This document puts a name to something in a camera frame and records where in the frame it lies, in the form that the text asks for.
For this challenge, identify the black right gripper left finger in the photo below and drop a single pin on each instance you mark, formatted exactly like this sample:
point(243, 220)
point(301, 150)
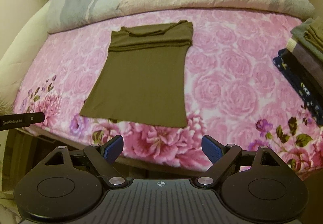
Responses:
point(67, 184)

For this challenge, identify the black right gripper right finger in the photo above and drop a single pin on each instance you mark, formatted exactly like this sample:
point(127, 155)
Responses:
point(257, 186)

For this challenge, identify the olive green shirt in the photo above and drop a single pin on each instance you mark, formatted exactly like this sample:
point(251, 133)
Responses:
point(143, 77)

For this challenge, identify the stack of folded clothes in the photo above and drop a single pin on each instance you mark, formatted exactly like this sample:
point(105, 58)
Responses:
point(300, 62)

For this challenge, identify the cream mattress edge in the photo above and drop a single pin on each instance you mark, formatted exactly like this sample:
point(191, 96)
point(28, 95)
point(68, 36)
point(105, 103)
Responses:
point(18, 58)

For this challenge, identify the pink rose floral blanket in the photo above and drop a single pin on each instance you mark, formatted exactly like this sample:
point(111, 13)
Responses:
point(233, 92)

